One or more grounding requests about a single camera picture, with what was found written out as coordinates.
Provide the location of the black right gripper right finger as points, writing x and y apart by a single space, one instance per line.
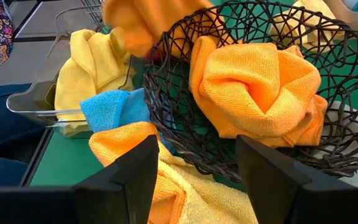
275 193

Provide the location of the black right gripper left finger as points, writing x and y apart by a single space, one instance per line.
120 199

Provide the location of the orange microfiber towel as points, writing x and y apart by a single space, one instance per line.
120 143
141 28
253 93

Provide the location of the yellow microfiber towel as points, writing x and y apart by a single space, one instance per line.
210 202
89 68
309 29

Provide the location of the bright blue microfiber towel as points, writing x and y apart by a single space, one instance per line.
110 107

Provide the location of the green table mat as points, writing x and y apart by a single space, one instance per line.
64 161

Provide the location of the clear plastic tray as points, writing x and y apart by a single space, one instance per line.
42 81

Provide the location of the black aluminium table frame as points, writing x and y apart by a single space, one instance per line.
34 161

